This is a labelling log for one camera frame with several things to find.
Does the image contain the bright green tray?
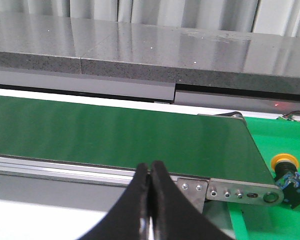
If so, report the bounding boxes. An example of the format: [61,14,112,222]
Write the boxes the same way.
[226,117,300,240]

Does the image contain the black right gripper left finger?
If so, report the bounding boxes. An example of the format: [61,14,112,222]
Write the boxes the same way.
[80,163,150,240]

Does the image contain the red black wires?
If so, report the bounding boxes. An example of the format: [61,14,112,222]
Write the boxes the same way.
[277,110,300,123]

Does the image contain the green conveyor belt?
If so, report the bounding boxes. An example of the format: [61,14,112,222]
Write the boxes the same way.
[0,96,273,184]

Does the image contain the yellow push button switch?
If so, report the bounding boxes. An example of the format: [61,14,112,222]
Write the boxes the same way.
[270,153,300,209]

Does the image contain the white pleated curtain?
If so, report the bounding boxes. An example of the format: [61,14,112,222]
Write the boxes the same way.
[0,0,300,37]

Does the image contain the aluminium conveyor frame rail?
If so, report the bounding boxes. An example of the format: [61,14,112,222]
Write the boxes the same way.
[0,111,285,240]

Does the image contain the grey stone counter slab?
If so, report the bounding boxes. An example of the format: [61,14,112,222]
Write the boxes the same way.
[0,11,300,115]

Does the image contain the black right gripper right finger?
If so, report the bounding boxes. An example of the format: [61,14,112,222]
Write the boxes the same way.
[148,160,231,240]

